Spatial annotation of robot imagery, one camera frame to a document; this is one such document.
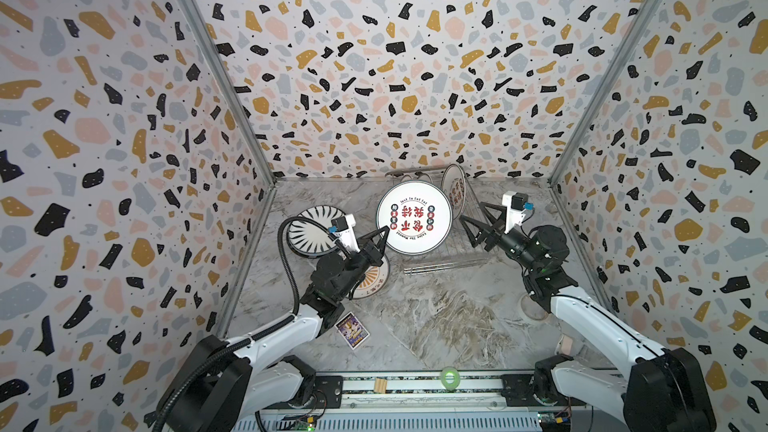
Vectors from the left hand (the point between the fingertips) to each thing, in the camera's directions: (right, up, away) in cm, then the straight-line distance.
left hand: (389, 226), depth 73 cm
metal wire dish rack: (+21, -11, +27) cm, 36 cm away
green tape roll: (+16, -38, +5) cm, 41 cm away
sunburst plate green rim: (-6, -18, +20) cm, 28 cm away
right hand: (+19, +4, -1) cm, 20 cm away
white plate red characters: (+7, +2, +4) cm, 8 cm away
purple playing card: (-11, -29, +9) cm, 33 cm away
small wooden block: (-2, -40, +2) cm, 40 cm away
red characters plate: (+21, +13, +33) cm, 42 cm away
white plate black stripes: (-28, -7, +27) cm, 39 cm away
